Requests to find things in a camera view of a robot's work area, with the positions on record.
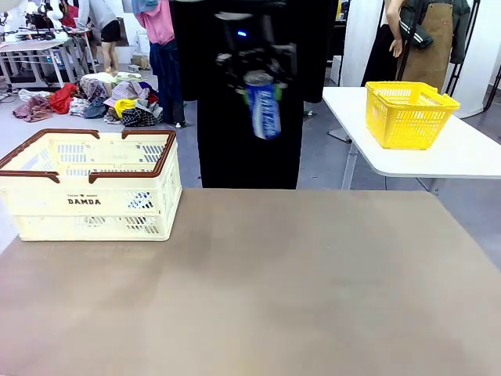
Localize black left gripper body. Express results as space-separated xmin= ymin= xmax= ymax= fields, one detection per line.
xmin=217 ymin=13 xmax=277 ymax=74

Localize yellow plastic basket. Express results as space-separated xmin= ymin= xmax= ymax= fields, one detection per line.
xmin=364 ymin=81 xmax=461 ymax=150

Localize cream shopping basket brown rim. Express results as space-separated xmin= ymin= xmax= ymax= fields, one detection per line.
xmin=0 ymin=128 xmax=184 ymax=242

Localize person in black clothes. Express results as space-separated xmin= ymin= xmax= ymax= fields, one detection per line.
xmin=168 ymin=0 xmax=338 ymax=190

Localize navy trousers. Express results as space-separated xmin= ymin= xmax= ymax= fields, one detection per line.
xmin=148 ymin=38 xmax=187 ymax=127

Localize white partition panel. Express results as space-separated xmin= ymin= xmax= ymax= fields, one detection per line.
xmin=342 ymin=0 xmax=387 ymax=88

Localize pink shirt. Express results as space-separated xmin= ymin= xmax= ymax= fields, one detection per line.
xmin=131 ymin=0 xmax=176 ymax=46

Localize black hanging dress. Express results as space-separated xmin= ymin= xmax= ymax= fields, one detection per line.
xmin=362 ymin=23 xmax=400 ymax=87

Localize black white checked cloth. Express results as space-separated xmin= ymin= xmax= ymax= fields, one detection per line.
xmin=120 ymin=106 xmax=164 ymax=128

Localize yellow cloth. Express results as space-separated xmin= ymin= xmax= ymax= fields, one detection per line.
xmin=114 ymin=98 xmax=139 ymax=118

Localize beige mannequin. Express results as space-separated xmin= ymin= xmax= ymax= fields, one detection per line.
xmin=384 ymin=0 xmax=406 ymax=60

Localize dark framed board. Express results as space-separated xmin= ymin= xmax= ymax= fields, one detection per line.
xmin=117 ymin=17 xmax=131 ymax=47

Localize person in grey hoodie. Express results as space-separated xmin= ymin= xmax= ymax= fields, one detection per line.
xmin=77 ymin=0 xmax=122 ymax=74

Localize brown apron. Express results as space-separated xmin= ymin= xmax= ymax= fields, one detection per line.
xmin=395 ymin=2 xmax=455 ymax=95

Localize blue denim cloth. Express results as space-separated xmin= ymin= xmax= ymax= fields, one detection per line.
xmin=84 ymin=96 xmax=107 ymax=119

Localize person in red top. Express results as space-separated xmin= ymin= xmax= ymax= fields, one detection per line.
xmin=58 ymin=0 xmax=81 ymax=29

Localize red cloth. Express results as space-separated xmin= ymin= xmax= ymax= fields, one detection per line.
xmin=49 ymin=81 xmax=78 ymax=114

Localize dark green jacket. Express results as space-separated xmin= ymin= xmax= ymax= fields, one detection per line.
xmin=398 ymin=0 xmax=471 ymax=66

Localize white side table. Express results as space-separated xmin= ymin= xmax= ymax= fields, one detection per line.
xmin=323 ymin=85 xmax=501 ymax=192

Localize black rack stand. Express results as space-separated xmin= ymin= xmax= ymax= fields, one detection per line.
xmin=442 ymin=0 xmax=482 ymax=97

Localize pink patterned cloth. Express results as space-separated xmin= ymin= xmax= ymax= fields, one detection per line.
xmin=13 ymin=96 xmax=52 ymax=123

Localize grey metal work table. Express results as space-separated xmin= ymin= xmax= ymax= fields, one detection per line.
xmin=0 ymin=38 xmax=97 ymax=89

